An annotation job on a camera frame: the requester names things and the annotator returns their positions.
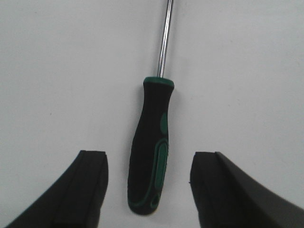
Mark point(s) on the green black screwdriver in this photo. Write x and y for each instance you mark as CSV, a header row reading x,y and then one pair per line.
x,y
150,146

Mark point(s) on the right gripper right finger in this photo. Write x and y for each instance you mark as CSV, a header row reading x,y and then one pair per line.
x,y
226,197

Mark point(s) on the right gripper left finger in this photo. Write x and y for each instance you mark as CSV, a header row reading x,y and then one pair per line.
x,y
74,200

